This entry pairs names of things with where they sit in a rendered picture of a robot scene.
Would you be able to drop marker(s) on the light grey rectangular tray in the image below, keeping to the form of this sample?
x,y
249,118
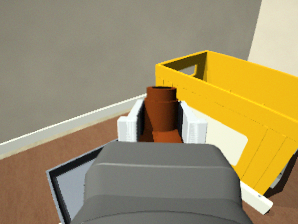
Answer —
x,y
66,182

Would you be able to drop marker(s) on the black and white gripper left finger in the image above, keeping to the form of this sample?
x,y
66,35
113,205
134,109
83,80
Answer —
x,y
130,128

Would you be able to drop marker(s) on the brown glass bottle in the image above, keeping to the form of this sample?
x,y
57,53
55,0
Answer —
x,y
161,114

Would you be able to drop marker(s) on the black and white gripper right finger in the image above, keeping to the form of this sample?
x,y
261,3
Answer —
x,y
191,128

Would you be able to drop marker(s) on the yellow plastic crate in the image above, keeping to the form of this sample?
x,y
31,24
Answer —
x,y
257,141

